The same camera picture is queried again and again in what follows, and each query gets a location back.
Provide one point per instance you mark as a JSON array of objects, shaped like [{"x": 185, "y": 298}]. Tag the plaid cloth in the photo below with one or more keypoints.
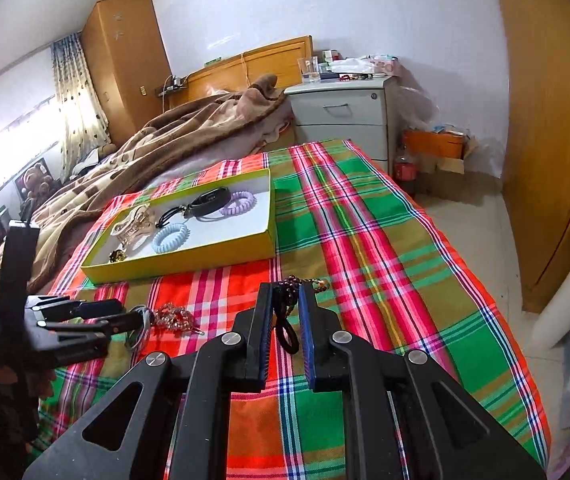
[{"x": 390, "y": 285}]

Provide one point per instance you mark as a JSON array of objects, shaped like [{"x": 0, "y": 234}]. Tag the gold flower brooch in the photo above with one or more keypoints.
[{"x": 117, "y": 256}]

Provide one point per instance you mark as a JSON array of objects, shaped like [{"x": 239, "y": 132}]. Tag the red bottle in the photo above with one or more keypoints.
[{"x": 405, "y": 165}]

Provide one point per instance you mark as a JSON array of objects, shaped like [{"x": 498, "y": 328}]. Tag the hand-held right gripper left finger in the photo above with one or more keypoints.
[{"x": 265, "y": 330}]

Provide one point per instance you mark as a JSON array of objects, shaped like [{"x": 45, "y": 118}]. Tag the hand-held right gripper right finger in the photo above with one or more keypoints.
[{"x": 305, "y": 330}]

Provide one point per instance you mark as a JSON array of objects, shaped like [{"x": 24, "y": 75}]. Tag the tall wooden wardrobe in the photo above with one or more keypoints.
[{"x": 125, "y": 60}]

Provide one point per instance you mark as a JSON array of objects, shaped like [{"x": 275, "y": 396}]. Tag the white paper roll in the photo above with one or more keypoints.
[{"x": 560, "y": 305}]

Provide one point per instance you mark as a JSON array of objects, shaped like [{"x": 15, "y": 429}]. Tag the beige hair claw clip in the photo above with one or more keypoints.
[{"x": 130, "y": 225}]

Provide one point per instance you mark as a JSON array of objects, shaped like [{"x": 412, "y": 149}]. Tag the large wooden closet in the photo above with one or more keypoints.
[{"x": 550, "y": 135}]

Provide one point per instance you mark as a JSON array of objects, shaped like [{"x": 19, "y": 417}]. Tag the yellow-green cardboard box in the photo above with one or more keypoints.
[{"x": 245, "y": 225}]

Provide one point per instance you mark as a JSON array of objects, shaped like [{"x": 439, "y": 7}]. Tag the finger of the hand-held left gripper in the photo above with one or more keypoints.
[
  {"x": 100, "y": 306},
  {"x": 120, "y": 322}
]

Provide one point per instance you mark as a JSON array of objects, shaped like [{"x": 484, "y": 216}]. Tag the brown fleece blanket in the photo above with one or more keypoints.
[{"x": 165, "y": 135}]

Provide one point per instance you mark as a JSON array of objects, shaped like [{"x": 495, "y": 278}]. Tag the grey nightstand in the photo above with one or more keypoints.
[{"x": 340, "y": 120}]

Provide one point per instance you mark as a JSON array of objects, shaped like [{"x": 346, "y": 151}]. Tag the orange box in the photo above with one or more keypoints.
[{"x": 432, "y": 145}]

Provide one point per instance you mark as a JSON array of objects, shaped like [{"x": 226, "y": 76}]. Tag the dotted curtain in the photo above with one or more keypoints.
[{"x": 77, "y": 105}]

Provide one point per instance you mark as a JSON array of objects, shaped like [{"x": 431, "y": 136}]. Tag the clutter on nightstand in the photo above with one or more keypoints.
[{"x": 360, "y": 65}]

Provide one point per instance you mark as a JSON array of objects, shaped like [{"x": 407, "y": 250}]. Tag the window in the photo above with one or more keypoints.
[{"x": 20, "y": 150}]

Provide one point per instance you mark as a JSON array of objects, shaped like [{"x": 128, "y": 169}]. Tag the rhinestone hair clip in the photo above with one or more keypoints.
[{"x": 175, "y": 317}]

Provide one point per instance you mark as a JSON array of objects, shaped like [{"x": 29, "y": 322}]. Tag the person's left hand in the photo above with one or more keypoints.
[{"x": 40, "y": 385}]

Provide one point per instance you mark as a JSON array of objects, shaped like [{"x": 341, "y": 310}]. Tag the power strip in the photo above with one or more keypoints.
[{"x": 175, "y": 84}]

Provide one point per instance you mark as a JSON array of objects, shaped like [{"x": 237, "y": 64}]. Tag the glass cup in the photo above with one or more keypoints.
[{"x": 307, "y": 70}]

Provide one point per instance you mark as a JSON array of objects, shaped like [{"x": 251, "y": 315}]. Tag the wooden bed headboard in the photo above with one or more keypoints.
[{"x": 265, "y": 60}]

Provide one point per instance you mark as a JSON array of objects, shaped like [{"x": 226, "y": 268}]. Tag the brown teddy bear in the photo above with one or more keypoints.
[{"x": 35, "y": 177}]

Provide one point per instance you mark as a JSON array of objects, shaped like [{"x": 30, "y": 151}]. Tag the black smart band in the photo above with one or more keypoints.
[{"x": 207, "y": 205}]

